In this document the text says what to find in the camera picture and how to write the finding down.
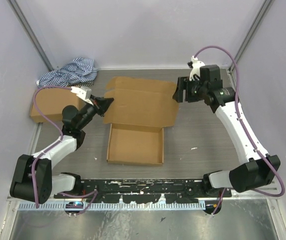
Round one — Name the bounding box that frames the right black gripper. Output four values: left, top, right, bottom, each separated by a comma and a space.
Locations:
173, 75, 207, 103

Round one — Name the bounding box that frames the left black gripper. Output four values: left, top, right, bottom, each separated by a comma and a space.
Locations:
78, 94, 114, 130

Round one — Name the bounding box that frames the brown cardboard box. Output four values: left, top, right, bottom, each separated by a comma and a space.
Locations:
104, 76, 179, 166
36, 88, 85, 122

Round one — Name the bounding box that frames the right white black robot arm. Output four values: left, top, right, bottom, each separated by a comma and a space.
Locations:
173, 76, 285, 197

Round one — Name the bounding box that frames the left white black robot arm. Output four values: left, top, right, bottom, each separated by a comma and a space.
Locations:
10, 95, 114, 205

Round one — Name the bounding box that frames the closed brown cardboard box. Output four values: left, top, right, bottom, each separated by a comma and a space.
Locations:
36, 88, 85, 122

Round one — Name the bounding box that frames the blue striped crumpled cloth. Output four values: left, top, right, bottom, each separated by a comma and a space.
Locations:
36, 57, 98, 88

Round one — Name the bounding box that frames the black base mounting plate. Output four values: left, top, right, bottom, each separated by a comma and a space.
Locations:
54, 178, 233, 204

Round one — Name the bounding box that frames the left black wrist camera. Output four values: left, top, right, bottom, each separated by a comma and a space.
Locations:
71, 86, 93, 105

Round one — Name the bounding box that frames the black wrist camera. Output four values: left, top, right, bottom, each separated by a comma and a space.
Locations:
71, 86, 93, 105
188, 56, 223, 90

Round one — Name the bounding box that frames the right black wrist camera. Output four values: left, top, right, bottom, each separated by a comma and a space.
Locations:
188, 56, 223, 90

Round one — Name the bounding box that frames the left aluminium corner post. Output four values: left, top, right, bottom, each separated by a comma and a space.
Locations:
8, 0, 54, 71

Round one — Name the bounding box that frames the aluminium corner post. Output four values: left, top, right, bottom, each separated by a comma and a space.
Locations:
8, 0, 54, 71
234, 0, 274, 64

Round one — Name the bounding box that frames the white slotted cable duct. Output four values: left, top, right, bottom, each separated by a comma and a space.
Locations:
18, 200, 206, 212

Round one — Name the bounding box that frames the right aluminium corner post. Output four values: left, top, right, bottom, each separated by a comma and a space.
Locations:
234, 0, 274, 64

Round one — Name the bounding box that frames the aluminium front rail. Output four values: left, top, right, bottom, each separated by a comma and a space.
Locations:
7, 178, 280, 201

